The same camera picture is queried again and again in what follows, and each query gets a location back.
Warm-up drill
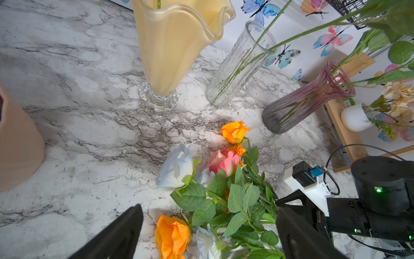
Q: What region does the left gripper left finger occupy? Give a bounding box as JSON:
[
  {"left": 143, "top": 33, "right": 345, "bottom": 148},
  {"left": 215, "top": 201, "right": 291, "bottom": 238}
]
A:
[{"left": 70, "top": 204, "right": 143, "bottom": 259}]

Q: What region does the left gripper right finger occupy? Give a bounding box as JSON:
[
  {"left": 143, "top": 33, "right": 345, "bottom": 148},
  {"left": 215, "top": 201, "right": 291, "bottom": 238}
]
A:
[{"left": 276, "top": 208, "right": 347, "bottom": 259}]

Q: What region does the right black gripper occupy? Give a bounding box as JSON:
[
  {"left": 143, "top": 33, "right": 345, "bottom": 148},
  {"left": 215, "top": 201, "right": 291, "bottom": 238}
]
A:
[{"left": 275, "top": 190, "right": 414, "bottom": 242}]

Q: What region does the wooden corner shelf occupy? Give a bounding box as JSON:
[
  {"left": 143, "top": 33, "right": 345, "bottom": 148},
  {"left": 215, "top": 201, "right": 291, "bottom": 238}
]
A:
[{"left": 325, "top": 55, "right": 414, "bottom": 173}]

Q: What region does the orange rose pile top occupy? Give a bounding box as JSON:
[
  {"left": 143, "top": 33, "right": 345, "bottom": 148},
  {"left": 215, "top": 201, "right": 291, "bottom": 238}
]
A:
[{"left": 221, "top": 121, "right": 278, "bottom": 206}]

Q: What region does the sunflower bouquet in white vase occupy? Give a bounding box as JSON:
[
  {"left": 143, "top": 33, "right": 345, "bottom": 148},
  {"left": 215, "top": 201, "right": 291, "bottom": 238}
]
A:
[{"left": 341, "top": 82, "right": 414, "bottom": 142}]

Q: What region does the purple ribbed glass vase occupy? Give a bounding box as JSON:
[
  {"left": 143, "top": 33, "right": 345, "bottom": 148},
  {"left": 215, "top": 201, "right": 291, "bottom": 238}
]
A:
[{"left": 262, "top": 62, "right": 356, "bottom": 134}]

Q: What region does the green succulent in pink pot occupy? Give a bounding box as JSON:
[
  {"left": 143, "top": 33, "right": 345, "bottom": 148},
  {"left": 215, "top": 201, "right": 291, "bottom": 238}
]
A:
[{"left": 1, "top": 87, "right": 45, "bottom": 192}]

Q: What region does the clear ribbed glass vase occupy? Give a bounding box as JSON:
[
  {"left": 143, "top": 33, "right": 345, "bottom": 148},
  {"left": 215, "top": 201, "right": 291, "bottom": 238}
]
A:
[{"left": 205, "top": 21, "right": 277, "bottom": 108}]

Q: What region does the yellow wavy glass vase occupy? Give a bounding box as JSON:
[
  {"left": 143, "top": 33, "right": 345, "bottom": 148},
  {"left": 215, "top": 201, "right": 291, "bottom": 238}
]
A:
[{"left": 132, "top": 1, "right": 236, "bottom": 113}]

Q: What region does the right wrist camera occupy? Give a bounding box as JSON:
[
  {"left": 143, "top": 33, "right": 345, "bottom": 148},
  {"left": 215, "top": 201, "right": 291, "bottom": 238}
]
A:
[{"left": 284, "top": 161, "right": 331, "bottom": 216}]

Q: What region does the black wire wall basket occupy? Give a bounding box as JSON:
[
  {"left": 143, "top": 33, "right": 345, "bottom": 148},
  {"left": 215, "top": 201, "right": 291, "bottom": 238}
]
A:
[{"left": 327, "top": 1, "right": 391, "bottom": 30}]

